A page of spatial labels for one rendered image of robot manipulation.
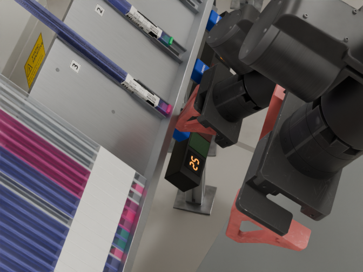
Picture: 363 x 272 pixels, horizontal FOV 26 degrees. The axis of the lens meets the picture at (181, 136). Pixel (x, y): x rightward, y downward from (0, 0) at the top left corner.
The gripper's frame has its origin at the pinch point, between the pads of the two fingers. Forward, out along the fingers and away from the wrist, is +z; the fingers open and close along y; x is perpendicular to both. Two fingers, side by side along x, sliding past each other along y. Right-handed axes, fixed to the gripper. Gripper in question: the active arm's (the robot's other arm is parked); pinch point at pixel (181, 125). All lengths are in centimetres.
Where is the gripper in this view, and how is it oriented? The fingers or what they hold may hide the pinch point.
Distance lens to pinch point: 110.8
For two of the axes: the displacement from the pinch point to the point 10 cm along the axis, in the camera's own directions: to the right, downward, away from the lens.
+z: -6.8, 3.3, 6.5
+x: 7.0, 5.7, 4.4
